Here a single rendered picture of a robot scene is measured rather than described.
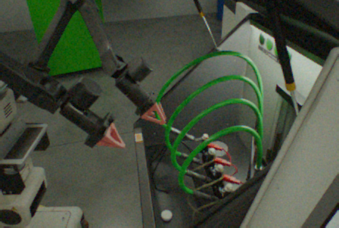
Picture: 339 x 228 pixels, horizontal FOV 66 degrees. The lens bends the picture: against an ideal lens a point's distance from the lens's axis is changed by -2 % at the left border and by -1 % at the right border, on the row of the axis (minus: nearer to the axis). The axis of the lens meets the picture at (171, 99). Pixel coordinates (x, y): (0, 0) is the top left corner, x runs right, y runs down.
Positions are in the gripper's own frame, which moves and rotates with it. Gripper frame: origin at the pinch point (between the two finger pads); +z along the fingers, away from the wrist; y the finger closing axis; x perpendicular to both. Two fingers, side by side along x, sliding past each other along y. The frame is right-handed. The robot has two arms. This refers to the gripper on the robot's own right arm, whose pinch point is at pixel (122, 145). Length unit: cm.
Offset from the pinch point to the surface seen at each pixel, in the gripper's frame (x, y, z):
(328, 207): -30, 39, 21
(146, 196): 2.5, -14.4, 21.1
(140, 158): 21.3, -18.2, 17.3
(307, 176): -23.4, 38.8, 19.7
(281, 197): -21.5, 31.3, 23.5
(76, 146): 136, -150, 18
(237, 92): 55, 21, 39
